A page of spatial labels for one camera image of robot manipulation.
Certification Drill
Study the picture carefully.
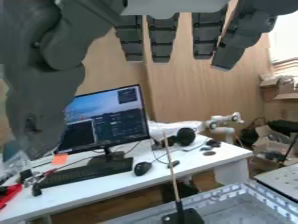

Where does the cardboard box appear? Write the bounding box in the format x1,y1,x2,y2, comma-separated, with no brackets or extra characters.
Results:
250,124,298,173

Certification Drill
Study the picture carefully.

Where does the clear box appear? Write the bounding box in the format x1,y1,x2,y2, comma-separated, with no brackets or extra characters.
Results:
99,171,298,224

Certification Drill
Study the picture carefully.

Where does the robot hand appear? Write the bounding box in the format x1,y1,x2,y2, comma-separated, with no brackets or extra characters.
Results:
0,0,298,162

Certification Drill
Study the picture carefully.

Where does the computer monitor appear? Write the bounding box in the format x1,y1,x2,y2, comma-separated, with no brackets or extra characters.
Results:
55,83,151,160

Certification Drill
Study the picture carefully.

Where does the black computer mouse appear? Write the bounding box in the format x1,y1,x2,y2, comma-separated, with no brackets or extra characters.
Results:
133,161,154,177

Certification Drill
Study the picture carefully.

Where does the orange sticky note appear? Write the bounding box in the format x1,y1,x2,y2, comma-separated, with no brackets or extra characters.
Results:
49,152,69,166

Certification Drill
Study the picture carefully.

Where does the small white jointed device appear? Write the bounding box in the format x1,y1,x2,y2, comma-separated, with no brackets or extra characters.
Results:
202,111,246,145

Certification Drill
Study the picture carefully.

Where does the white desk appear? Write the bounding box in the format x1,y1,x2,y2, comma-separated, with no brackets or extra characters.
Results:
0,134,254,224

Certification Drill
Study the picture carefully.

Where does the thin stick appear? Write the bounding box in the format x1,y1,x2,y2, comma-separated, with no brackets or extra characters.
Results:
160,131,183,205

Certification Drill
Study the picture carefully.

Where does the black keyboard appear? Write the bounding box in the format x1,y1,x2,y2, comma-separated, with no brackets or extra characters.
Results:
35,156,134,190

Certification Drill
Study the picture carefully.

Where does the black plate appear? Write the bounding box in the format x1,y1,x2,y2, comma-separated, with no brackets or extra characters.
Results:
159,199,206,224

